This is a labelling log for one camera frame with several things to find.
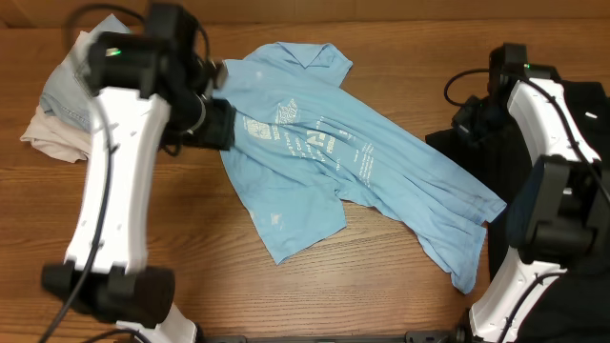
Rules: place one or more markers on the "folded white cloth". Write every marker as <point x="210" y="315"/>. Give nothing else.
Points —
<point x="57" y="139"/>

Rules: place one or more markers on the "light blue printed t-shirt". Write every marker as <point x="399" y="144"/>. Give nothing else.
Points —
<point x="304" y="146"/>

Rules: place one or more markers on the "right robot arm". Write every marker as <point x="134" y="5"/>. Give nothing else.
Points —
<point x="558" y="215"/>

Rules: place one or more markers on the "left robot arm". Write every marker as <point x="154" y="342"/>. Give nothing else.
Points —
<point x="147" y="92"/>

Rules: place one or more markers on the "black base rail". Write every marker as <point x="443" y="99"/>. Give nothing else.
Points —
<point x="333" y="339"/>

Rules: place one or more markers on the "black garment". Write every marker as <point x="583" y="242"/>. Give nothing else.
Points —
<point x="575" y="308"/>

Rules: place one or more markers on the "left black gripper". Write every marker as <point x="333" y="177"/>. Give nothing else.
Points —
<point x="221" y="124"/>

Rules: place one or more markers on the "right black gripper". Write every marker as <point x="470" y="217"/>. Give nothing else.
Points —
<point x="466" y="122"/>

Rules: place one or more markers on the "folded light denim jeans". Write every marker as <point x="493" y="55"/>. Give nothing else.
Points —
<point x="63" y="95"/>

